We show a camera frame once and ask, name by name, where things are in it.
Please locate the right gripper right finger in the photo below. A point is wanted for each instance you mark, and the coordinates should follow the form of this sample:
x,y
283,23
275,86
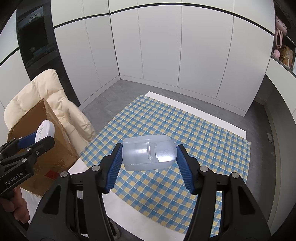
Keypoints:
x,y
204,183

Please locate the cream padded chair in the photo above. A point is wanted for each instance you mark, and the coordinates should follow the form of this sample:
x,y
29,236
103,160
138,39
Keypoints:
x,y
47,86

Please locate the left hand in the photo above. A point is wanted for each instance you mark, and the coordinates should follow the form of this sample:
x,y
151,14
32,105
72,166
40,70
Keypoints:
x,y
17,205

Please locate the black wall cabinet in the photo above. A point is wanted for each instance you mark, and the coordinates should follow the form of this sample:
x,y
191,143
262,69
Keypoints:
x,y
38,45

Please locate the blue yellow checkered cloth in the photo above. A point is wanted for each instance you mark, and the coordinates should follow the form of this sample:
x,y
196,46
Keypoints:
x,y
151,181

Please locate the white round compact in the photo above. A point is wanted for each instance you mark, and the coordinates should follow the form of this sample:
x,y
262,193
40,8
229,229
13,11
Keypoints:
x,y
46,129

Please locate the white curved counter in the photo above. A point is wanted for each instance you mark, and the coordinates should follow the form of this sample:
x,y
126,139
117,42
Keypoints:
x,y
284,81

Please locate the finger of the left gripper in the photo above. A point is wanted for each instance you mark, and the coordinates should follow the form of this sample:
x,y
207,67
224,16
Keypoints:
x,y
38,145
27,141

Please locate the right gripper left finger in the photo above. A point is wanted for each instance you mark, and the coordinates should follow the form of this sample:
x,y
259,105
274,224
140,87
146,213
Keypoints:
x,y
89,188

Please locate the brown box on shelf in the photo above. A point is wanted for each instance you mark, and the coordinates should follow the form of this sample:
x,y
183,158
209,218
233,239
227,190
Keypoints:
x,y
286,56

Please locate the white wardrobe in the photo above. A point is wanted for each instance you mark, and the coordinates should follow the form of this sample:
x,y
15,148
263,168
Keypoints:
x,y
215,51

